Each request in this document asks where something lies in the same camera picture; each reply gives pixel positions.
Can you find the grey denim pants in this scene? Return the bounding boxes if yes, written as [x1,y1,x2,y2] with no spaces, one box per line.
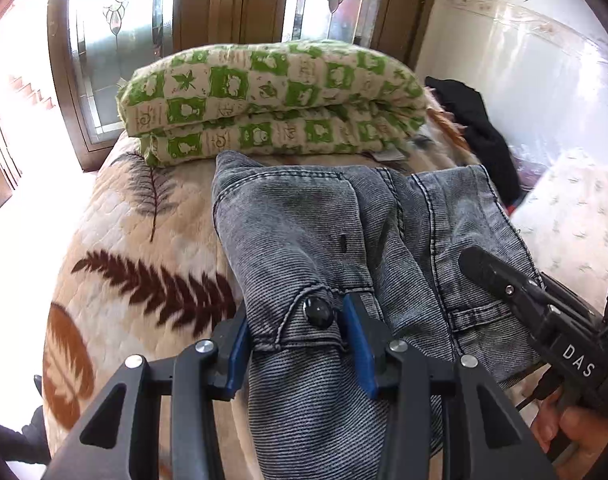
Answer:
[211,151,545,480]

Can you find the green checked folded quilt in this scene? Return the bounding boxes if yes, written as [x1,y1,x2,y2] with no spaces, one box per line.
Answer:
[115,39,431,169]

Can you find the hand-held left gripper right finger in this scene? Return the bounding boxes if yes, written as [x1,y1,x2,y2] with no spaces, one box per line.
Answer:
[341,292,559,480]

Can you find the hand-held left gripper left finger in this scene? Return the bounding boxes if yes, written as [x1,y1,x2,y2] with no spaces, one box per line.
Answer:
[43,304,253,480]

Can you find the black cloth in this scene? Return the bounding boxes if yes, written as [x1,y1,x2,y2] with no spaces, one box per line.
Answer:
[425,76,524,207]

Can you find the white floral cloth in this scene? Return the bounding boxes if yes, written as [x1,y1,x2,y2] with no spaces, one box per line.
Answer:
[510,149,608,313]

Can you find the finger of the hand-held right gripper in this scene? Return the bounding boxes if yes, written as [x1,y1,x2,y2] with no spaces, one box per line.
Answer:
[458,245,552,313]

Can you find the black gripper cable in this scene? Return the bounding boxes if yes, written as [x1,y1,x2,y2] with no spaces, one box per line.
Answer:
[514,372,557,408]

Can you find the wooden leaded glass door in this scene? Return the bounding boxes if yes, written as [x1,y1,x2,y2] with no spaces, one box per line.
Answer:
[47,0,247,173]
[244,0,443,70]

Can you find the person's right hand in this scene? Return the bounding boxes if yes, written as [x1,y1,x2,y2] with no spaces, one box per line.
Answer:
[530,389,608,462]

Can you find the dark cloth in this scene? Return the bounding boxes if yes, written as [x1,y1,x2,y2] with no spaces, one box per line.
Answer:
[0,374,53,480]

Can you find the leaf print blanket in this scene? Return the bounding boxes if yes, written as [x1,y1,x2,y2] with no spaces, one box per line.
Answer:
[41,102,484,480]

